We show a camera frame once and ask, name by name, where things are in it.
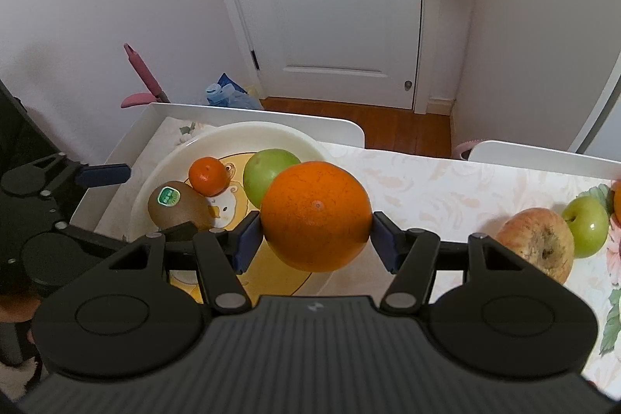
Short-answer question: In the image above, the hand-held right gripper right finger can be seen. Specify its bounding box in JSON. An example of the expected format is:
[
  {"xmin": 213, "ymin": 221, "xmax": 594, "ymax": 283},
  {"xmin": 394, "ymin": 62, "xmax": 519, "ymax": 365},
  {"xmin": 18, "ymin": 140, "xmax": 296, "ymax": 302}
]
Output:
[{"xmin": 371, "ymin": 210, "xmax": 531, "ymax": 316}]

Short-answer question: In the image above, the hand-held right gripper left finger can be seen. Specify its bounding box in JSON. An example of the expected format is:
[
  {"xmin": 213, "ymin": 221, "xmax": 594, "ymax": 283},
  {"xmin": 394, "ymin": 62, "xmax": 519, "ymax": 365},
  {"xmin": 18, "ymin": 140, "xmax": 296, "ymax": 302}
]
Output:
[{"xmin": 109, "ymin": 210, "xmax": 265, "ymax": 316}]

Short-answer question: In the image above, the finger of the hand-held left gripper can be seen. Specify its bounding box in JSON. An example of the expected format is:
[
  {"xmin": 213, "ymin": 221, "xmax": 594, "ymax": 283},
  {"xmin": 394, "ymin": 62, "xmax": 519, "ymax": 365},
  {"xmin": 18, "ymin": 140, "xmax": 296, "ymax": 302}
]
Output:
[
  {"xmin": 53, "ymin": 221, "xmax": 200, "ymax": 260},
  {"xmin": 23, "ymin": 153, "xmax": 132, "ymax": 202}
]

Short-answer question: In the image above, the white cartoon print bowl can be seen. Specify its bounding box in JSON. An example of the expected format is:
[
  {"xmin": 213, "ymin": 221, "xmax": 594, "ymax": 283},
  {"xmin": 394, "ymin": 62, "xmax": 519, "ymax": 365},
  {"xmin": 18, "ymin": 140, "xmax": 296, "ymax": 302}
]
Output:
[{"xmin": 129, "ymin": 121, "xmax": 341, "ymax": 304}]

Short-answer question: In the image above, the large orange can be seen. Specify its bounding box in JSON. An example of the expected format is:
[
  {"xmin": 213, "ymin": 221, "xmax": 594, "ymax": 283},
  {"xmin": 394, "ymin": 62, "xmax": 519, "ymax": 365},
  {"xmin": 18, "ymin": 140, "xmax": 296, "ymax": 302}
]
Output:
[{"xmin": 260, "ymin": 161, "xmax": 374, "ymax": 273}]

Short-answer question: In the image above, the floral tablecloth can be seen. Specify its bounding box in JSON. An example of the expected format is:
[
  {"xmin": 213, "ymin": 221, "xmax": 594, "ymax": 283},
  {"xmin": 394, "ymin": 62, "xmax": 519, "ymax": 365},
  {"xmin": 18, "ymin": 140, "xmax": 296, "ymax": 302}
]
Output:
[{"xmin": 94, "ymin": 116, "xmax": 621, "ymax": 398}]

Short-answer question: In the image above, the green apple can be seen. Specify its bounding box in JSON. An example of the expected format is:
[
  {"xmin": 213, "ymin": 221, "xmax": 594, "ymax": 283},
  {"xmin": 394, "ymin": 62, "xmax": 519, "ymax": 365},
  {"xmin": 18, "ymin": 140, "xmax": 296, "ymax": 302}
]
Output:
[
  {"xmin": 242, "ymin": 147, "xmax": 303, "ymax": 211},
  {"xmin": 562, "ymin": 196, "xmax": 610, "ymax": 259}
]

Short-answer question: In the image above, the kiwi with green sticker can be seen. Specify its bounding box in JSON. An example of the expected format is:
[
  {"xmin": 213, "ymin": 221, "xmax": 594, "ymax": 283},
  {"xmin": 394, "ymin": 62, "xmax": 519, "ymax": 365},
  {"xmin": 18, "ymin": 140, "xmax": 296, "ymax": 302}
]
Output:
[{"xmin": 147, "ymin": 180, "xmax": 215, "ymax": 233}]

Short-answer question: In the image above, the small tangerine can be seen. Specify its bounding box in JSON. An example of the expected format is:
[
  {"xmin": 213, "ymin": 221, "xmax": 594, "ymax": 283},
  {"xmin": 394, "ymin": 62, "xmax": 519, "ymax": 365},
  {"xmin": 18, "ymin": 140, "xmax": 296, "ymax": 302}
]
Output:
[{"xmin": 188, "ymin": 156, "xmax": 232, "ymax": 196}]

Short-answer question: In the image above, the pink round object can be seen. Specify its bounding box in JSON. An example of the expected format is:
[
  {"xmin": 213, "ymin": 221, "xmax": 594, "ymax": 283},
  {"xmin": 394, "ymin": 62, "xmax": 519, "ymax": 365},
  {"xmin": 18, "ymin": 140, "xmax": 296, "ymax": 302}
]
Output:
[{"xmin": 453, "ymin": 140, "xmax": 482, "ymax": 161}]

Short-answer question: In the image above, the white chair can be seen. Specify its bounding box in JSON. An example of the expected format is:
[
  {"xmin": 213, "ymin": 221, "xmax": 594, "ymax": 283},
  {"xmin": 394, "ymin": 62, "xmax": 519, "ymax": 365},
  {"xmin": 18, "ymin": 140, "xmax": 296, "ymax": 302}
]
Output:
[
  {"xmin": 70, "ymin": 102, "xmax": 366, "ymax": 227},
  {"xmin": 468, "ymin": 140, "xmax": 621, "ymax": 183}
]

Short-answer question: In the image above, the blue plastic bag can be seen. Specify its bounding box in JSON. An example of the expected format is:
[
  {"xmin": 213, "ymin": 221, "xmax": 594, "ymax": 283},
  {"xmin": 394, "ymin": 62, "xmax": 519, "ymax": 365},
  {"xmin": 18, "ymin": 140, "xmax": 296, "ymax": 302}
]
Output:
[{"xmin": 203, "ymin": 73, "xmax": 265, "ymax": 111}]

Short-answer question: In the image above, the red yellow apple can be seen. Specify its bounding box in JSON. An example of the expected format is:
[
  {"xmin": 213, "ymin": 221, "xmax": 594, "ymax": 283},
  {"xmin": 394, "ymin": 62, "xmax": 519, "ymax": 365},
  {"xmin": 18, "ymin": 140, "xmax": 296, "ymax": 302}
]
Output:
[{"xmin": 495, "ymin": 207, "xmax": 576, "ymax": 285}]

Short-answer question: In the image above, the white door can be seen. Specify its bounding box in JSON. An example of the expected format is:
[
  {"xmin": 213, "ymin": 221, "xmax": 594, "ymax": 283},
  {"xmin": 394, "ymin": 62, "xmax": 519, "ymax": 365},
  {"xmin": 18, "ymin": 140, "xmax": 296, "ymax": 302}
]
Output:
[{"xmin": 208, "ymin": 0, "xmax": 426, "ymax": 113}]

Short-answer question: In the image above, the pink dustpan with handle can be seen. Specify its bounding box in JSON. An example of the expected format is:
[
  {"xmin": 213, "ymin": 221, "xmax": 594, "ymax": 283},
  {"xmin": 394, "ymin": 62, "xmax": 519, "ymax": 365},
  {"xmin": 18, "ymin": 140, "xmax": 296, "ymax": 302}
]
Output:
[{"xmin": 120, "ymin": 42, "xmax": 172, "ymax": 109}]

